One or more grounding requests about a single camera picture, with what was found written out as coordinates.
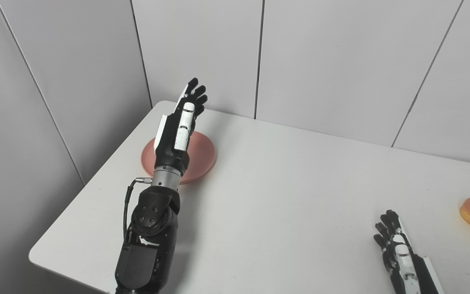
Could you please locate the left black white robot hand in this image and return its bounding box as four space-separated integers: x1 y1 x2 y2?
154 78 208 176

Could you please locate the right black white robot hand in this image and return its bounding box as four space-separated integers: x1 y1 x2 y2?
373 209 445 294

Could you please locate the pink round plate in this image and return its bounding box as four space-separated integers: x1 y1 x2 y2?
141 131 217 185

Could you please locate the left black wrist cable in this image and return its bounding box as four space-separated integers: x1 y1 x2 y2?
122 177 153 241

